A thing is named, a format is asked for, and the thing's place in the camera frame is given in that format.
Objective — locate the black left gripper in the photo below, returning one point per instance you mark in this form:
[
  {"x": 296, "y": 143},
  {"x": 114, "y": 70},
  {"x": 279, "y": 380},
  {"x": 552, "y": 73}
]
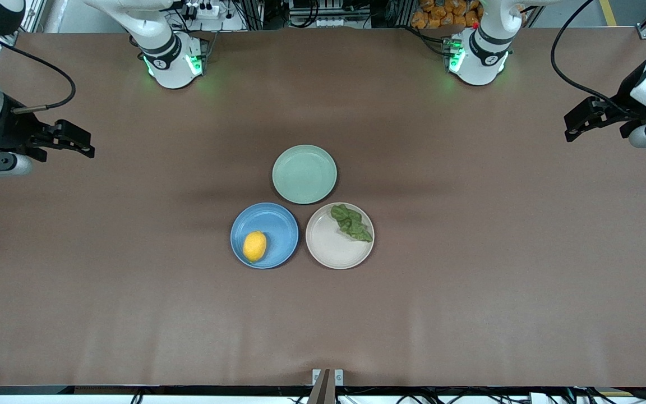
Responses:
[{"x": 627, "y": 103}]

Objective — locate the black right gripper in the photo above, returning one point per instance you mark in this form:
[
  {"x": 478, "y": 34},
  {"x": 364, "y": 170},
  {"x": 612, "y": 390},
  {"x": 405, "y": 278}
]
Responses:
[{"x": 8, "y": 130}]

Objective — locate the yellow lemon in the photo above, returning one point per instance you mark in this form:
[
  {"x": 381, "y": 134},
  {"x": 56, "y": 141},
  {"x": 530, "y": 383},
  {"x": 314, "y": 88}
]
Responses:
[{"x": 254, "y": 246}]

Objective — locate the green lettuce leaf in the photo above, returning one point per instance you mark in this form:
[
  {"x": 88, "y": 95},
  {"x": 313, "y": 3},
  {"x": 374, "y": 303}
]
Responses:
[{"x": 352, "y": 223}]

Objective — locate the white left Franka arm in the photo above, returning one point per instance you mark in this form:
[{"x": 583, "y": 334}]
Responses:
[{"x": 483, "y": 53}]

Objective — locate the bag of orange items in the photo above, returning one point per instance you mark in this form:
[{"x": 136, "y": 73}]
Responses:
[{"x": 441, "y": 14}]

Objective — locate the white power strip with plugs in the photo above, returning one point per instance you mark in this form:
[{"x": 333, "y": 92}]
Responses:
[{"x": 204, "y": 10}]

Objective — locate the blue plate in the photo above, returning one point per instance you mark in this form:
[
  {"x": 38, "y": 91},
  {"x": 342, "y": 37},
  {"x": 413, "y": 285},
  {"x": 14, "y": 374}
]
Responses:
[{"x": 272, "y": 224}]

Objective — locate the green plate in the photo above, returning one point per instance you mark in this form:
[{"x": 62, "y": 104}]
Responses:
[{"x": 304, "y": 174}]

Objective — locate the long white power strip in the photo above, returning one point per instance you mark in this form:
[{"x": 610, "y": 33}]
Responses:
[{"x": 323, "y": 22}]

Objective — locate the beige plate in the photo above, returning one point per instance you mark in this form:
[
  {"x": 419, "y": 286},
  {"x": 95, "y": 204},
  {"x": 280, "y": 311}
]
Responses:
[{"x": 331, "y": 244}]

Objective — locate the metal table edge bracket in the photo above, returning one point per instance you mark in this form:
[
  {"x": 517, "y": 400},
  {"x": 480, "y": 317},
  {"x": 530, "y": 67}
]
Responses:
[{"x": 327, "y": 381}]

